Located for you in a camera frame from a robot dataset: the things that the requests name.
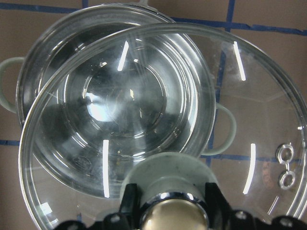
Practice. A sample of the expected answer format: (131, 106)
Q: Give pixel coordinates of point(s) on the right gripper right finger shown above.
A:
(218, 209)

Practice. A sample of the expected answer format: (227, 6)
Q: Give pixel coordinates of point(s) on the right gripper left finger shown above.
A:
(131, 212)

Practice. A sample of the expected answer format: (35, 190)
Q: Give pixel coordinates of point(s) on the glass pot lid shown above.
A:
(256, 154)

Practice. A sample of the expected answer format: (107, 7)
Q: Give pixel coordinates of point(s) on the pale green cooking pot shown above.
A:
(147, 93)

